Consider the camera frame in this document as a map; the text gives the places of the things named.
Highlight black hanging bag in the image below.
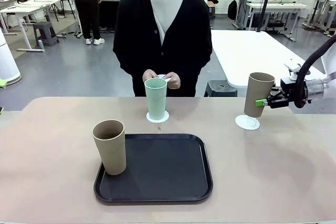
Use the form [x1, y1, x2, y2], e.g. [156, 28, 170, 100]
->
[227, 0, 238, 22]

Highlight person's left forearm black sleeve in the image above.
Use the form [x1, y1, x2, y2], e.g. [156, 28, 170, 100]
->
[175, 48, 213, 77]

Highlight person in black cardigan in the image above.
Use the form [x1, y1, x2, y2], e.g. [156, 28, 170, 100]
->
[112, 0, 213, 98]

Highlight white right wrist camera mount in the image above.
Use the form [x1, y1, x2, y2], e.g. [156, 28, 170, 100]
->
[284, 62, 303, 80]

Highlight grey plastic step stool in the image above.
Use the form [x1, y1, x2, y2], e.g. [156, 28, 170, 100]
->
[32, 21, 59, 47]

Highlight black right arm cable sleeve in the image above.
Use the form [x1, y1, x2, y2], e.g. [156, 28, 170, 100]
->
[293, 34, 336, 109]

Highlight tall pale green cup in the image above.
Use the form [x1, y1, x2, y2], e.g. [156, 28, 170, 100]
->
[144, 78, 168, 121]

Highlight black plastic stool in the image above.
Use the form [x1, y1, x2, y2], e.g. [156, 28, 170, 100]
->
[204, 80, 238, 98]

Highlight black tripod pole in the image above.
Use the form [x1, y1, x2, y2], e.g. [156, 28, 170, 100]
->
[255, 0, 276, 33]

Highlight person's right forearm black sleeve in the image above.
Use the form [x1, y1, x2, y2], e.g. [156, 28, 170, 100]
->
[113, 48, 150, 75]

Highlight white lab desk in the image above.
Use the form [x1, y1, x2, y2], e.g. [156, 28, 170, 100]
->
[235, 0, 310, 32]
[0, 0, 62, 51]

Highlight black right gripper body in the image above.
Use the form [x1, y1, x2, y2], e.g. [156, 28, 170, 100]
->
[279, 77, 299, 104]

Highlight tall brown cup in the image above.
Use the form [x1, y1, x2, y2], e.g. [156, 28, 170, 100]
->
[244, 72, 276, 118]
[92, 120, 127, 176]

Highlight person's left hand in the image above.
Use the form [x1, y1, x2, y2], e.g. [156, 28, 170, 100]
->
[164, 71, 182, 90]

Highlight black plastic tray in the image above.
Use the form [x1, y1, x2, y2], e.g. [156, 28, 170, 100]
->
[93, 133, 214, 206]

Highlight person's right hand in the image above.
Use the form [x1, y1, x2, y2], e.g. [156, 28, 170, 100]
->
[142, 69, 161, 84]

